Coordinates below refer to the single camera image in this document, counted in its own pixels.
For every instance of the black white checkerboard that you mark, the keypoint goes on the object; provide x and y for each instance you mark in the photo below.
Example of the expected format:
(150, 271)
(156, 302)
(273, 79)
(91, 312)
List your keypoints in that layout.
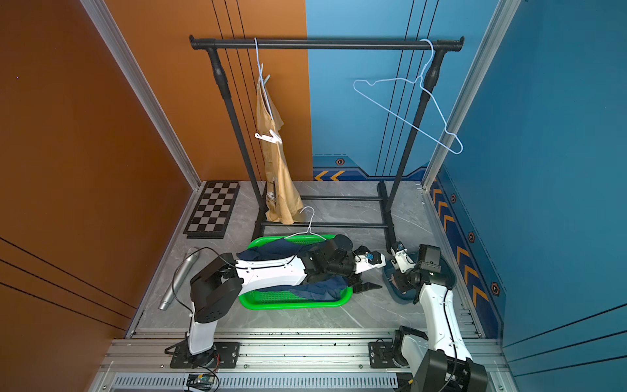
(212, 211)

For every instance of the navy blue t-shirt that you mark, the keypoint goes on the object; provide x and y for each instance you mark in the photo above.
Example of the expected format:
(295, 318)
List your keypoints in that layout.
(323, 289)

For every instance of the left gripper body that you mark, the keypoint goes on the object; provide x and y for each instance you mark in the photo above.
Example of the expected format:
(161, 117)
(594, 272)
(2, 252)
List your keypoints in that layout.
(355, 278)

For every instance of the black clothes rack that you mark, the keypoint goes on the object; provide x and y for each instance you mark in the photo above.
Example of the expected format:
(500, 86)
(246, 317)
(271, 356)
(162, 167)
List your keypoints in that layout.
(384, 198)

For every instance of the left green circuit board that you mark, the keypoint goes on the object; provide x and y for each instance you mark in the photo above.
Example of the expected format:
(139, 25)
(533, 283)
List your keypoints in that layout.
(206, 382)

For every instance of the green plastic basket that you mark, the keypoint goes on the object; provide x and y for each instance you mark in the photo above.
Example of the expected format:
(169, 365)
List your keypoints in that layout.
(274, 300)

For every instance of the white wire hanger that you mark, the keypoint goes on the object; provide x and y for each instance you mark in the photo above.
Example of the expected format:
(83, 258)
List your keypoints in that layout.
(260, 68)
(308, 227)

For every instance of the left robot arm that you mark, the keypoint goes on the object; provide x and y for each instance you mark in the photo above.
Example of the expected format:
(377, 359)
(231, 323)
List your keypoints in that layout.
(296, 263)

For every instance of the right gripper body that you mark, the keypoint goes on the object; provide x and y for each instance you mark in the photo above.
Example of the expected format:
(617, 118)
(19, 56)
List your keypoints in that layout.
(402, 279)

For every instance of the silver metal cylinder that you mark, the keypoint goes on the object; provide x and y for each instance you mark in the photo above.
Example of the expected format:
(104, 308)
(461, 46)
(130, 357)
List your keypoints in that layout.
(181, 272)

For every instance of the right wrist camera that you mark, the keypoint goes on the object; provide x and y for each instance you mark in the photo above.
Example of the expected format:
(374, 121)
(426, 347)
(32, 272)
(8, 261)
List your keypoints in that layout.
(401, 261)

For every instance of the teal plastic tub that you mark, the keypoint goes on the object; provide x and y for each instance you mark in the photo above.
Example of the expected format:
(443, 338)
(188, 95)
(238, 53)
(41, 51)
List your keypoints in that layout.
(431, 269)

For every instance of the yellow printed t-shirt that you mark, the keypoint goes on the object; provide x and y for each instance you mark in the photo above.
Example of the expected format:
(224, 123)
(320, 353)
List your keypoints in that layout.
(282, 198)

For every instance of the white clothespin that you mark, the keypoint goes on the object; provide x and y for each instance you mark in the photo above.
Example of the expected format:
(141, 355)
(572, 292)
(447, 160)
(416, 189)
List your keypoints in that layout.
(272, 137)

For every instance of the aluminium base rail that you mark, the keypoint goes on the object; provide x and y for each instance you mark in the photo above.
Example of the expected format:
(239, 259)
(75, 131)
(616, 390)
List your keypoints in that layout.
(267, 359)

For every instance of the pale green clothespin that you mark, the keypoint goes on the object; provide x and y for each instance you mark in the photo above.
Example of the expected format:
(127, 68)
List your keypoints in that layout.
(265, 79)

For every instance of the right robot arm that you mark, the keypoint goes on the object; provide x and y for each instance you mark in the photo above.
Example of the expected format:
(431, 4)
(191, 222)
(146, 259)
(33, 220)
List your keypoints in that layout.
(438, 359)

